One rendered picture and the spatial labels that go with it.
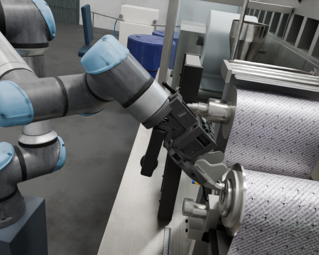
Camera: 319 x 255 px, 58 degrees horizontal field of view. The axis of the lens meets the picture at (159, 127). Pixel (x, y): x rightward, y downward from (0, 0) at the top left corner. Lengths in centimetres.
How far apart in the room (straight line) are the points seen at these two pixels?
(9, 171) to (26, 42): 37
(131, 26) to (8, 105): 590
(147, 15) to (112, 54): 589
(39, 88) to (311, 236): 56
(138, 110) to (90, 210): 190
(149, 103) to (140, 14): 592
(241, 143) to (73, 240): 161
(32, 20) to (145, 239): 71
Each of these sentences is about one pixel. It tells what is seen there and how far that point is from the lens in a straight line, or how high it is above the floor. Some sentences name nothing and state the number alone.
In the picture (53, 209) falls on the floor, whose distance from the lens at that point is 238.
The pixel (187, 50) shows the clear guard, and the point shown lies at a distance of 148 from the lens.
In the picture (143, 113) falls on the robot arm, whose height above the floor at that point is 142.
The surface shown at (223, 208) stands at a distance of 61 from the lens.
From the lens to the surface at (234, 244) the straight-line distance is 63.
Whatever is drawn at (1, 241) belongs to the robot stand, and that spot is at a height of 90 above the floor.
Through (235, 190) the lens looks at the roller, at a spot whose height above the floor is 130.
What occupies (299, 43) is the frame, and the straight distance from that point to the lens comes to 137.
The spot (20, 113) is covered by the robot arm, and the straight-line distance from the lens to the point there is 51.
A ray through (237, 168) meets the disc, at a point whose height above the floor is 131.
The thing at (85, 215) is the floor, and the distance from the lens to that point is 232.
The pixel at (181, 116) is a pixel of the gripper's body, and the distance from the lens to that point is 51.
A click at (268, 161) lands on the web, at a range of 81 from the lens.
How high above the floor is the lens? 163
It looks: 27 degrees down
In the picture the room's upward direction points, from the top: 9 degrees clockwise
